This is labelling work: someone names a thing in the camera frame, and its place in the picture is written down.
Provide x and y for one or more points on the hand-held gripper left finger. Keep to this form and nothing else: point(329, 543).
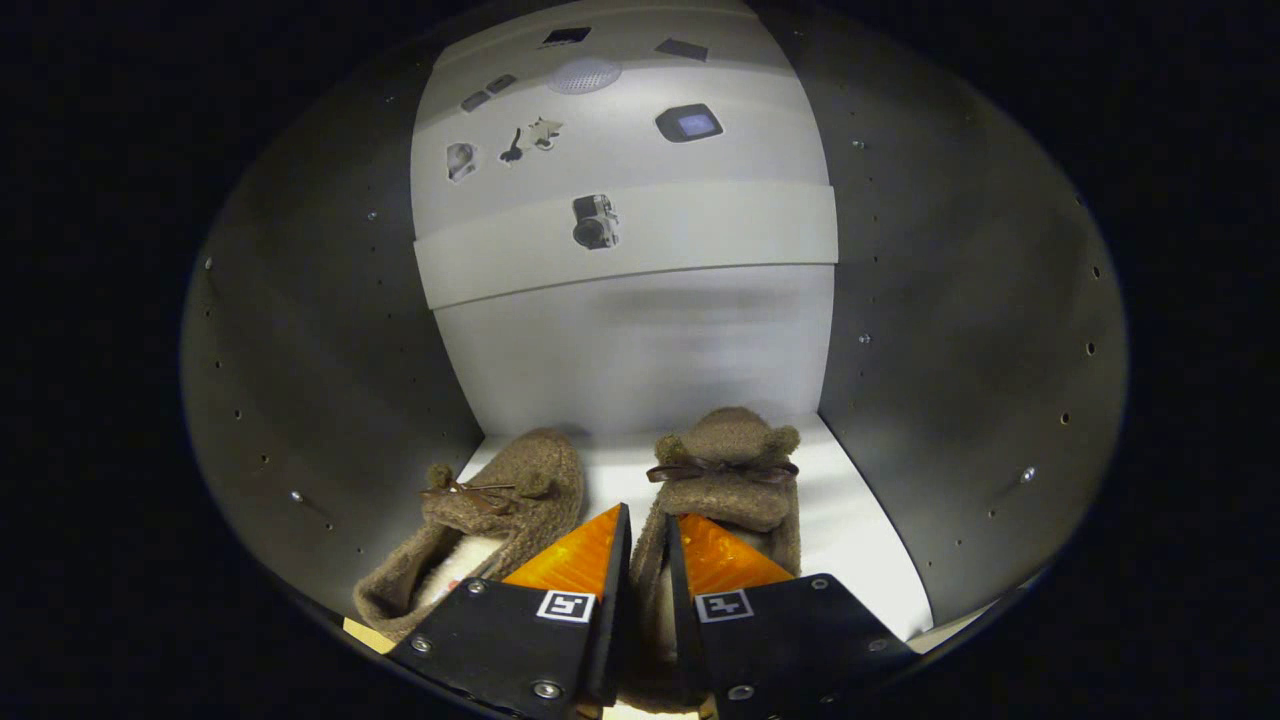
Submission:
point(612, 600)

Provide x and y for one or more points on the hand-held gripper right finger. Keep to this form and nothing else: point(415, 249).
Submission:
point(682, 600)

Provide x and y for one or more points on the brown fuzzy shoe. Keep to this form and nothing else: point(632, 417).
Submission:
point(730, 440)
point(530, 470)

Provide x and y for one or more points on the dark grey shoe cabinet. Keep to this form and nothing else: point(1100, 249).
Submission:
point(950, 300)

